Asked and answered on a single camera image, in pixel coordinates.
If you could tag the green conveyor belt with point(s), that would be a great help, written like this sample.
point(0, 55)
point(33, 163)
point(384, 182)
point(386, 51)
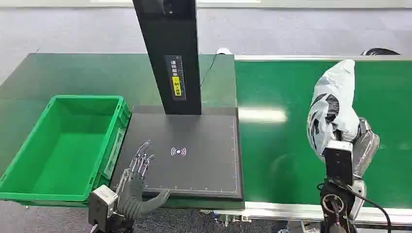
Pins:
point(276, 148)

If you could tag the small white round object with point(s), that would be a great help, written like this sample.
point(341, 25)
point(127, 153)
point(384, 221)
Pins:
point(224, 50)

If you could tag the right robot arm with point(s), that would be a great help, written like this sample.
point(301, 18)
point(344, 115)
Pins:
point(336, 207)

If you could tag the pale crate side label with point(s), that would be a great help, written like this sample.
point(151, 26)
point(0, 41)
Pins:
point(115, 152)

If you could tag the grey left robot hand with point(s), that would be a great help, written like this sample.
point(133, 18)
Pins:
point(130, 197)

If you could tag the green plastic crate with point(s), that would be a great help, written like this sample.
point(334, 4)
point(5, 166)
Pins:
point(64, 151)

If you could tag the black curved background object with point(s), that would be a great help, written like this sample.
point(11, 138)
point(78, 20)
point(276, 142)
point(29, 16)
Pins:
point(380, 51)

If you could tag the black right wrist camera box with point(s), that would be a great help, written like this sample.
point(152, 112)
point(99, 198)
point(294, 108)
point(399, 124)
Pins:
point(338, 162)

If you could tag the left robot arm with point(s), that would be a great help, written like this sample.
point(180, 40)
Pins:
point(112, 225)

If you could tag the black scanner column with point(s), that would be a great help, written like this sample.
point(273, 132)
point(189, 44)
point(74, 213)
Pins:
point(170, 38)

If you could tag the black and yellow column label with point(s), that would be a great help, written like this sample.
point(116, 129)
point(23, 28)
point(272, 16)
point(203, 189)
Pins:
point(175, 77)

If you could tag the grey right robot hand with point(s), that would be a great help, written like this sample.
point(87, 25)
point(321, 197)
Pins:
point(366, 146)

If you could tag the metal conveyor bracket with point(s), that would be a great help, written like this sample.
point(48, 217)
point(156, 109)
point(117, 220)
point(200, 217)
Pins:
point(232, 219)

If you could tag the white plastic parcel bag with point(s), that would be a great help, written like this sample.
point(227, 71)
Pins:
point(336, 96)

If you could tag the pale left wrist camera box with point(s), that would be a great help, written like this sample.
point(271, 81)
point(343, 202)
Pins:
point(102, 202)

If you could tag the black scanner base plate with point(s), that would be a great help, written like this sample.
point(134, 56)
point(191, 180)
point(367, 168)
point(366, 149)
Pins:
point(193, 167)

